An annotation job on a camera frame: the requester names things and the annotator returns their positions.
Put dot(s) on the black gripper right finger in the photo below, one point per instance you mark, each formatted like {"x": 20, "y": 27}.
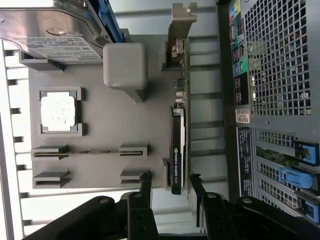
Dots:
{"x": 215, "y": 215}

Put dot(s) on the grey parts rack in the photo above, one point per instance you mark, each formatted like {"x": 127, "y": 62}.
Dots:
{"x": 112, "y": 120}

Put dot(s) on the hard disk with blue carrier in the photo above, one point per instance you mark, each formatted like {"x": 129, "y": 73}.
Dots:
{"x": 50, "y": 22}

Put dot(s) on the open black PC case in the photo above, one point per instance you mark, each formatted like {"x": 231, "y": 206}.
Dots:
{"x": 275, "y": 120}

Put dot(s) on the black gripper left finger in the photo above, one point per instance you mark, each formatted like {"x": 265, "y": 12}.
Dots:
{"x": 140, "y": 212}

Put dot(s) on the green RAM stick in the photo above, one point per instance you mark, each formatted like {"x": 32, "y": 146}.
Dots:
{"x": 87, "y": 151}

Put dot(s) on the silver CPU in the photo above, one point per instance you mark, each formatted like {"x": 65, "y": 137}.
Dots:
{"x": 58, "y": 112}

